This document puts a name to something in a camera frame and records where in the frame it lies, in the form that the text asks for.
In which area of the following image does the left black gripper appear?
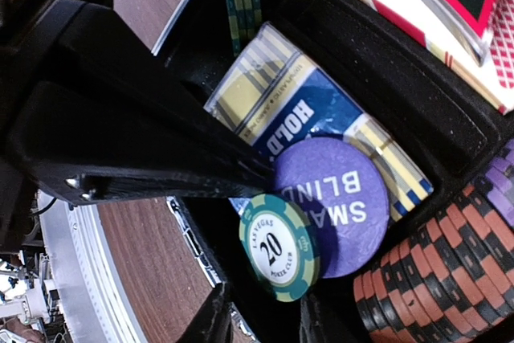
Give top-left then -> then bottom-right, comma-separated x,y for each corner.
1,0 -> 169,251

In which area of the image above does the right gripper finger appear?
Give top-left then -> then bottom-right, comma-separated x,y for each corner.
7,82 -> 273,206

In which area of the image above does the blue gold card deck box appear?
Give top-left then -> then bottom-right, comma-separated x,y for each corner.
204,22 -> 434,222

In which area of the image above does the green poker chip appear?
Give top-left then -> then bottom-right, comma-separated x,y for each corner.
239,194 -> 320,302

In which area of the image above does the purple round button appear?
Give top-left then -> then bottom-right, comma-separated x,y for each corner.
274,137 -> 390,279

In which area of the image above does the silver aluminium poker case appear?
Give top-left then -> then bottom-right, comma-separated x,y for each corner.
153,0 -> 513,342

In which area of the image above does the red white card deck box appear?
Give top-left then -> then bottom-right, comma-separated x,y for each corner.
360,0 -> 513,115

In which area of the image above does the orange chip stack in case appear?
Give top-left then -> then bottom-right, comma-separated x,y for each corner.
353,137 -> 514,343

